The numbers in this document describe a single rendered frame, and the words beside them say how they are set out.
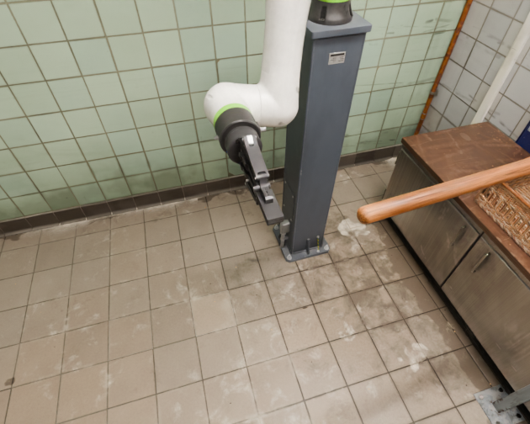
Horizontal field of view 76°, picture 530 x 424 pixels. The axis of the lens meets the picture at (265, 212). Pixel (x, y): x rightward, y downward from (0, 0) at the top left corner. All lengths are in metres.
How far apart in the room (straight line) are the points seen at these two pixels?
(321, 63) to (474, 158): 0.96
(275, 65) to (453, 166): 1.16
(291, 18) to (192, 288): 1.41
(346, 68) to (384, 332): 1.21
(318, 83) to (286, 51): 0.45
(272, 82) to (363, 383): 1.32
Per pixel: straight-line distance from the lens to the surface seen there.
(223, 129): 0.73
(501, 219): 1.61
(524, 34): 2.10
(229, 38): 1.79
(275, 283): 1.84
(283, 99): 0.84
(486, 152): 1.96
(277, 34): 0.82
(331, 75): 1.27
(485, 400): 1.88
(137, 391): 1.73
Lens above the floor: 1.60
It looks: 48 degrees down
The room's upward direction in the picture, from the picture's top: straight up
